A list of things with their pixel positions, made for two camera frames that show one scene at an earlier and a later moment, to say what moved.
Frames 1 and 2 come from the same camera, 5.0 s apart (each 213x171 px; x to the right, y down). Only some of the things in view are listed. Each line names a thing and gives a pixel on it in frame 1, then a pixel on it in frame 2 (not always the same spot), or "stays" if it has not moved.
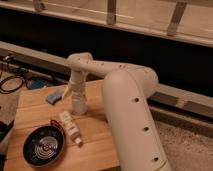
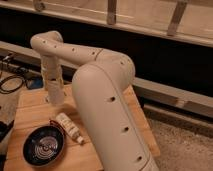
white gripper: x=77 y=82 -> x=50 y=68
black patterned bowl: x=44 y=145 stays
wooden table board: x=96 y=151 stays
